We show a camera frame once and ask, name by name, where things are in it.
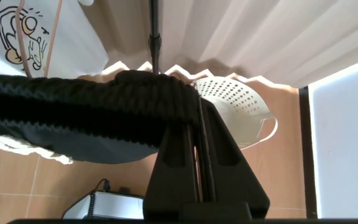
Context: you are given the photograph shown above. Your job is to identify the white laundry basket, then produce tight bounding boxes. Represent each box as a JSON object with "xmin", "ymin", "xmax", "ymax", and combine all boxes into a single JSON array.
[{"xmin": 193, "ymin": 76, "xmax": 278, "ymax": 150}]

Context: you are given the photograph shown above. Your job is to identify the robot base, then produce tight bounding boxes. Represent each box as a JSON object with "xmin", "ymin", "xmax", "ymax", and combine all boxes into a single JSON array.
[{"xmin": 61, "ymin": 179, "xmax": 145, "ymax": 220}]

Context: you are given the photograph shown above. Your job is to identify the white printed t-shirt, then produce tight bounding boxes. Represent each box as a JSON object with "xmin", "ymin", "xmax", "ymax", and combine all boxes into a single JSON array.
[{"xmin": 0, "ymin": 0, "xmax": 110, "ymax": 79}]

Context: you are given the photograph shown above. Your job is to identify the black clothes rack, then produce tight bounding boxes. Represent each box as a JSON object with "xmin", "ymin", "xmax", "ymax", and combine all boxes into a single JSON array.
[{"xmin": 147, "ymin": 0, "xmax": 163, "ymax": 75}]

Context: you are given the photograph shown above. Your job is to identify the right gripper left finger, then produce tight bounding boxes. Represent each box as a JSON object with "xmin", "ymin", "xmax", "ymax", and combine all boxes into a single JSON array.
[{"xmin": 142, "ymin": 123, "xmax": 202, "ymax": 219}]

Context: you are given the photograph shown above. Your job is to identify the pink clothes hanger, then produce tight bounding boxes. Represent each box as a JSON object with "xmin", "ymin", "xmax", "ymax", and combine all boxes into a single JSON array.
[{"xmin": 14, "ymin": 0, "xmax": 64, "ymax": 78}]

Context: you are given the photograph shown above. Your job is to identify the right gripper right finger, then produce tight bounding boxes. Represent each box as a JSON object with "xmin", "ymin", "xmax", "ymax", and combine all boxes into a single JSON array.
[{"xmin": 198, "ymin": 96, "xmax": 271, "ymax": 219}]

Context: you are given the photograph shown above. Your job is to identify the black garment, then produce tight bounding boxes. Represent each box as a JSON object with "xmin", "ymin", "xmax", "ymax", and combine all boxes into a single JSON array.
[{"xmin": 0, "ymin": 70, "xmax": 202, "ymax": 165}]

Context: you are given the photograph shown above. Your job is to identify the beige curtain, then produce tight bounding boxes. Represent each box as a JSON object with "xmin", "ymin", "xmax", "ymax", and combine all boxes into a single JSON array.
[{"xmin": 82, "ymin": 0, "xmax": 358, "ymax": 90}]

